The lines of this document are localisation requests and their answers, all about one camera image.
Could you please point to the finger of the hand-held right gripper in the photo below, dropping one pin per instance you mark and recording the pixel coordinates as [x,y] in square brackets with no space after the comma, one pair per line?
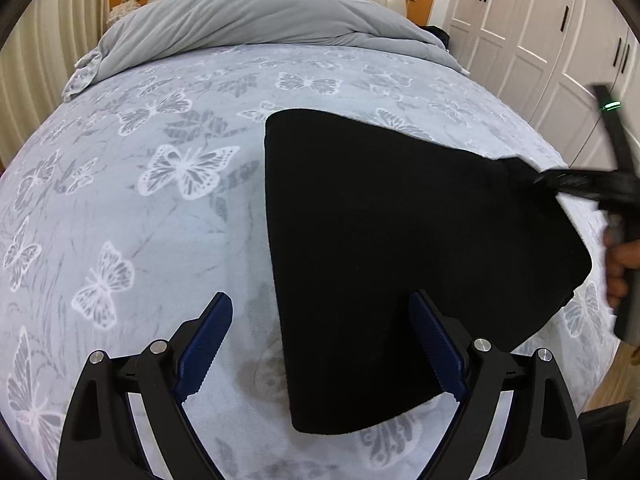
[575,176]
[585,192]

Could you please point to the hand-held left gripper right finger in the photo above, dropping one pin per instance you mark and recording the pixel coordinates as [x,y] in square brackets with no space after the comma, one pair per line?
[440,355]

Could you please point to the butterfly print bed sheet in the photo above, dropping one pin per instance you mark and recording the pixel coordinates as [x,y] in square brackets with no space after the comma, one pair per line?
[150,235]

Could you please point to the cream curtain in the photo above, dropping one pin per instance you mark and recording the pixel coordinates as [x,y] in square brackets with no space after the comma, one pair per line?
[50,35]

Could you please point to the person's right hand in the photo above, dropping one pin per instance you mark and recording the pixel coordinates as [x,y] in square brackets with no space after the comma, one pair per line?
[617,270]

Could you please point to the grey duvet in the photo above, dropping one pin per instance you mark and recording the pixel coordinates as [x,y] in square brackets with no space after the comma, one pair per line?
[250,15]

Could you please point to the black pants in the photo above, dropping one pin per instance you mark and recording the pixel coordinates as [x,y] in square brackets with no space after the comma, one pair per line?
[375,235]

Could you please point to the white flower decoration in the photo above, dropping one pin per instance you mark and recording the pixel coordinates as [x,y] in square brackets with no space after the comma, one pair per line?
[125,12]

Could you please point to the white wardrobe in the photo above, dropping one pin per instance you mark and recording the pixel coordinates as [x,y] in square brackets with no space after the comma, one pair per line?
[525,25]

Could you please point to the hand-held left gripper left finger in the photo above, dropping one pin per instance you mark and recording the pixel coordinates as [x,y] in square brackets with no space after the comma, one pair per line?
[207,345]

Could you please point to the dark cloth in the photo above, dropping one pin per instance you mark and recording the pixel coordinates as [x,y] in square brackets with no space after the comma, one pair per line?
[605,430]

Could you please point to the black bag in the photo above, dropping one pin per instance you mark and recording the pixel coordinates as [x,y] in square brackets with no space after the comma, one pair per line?
[440,37]

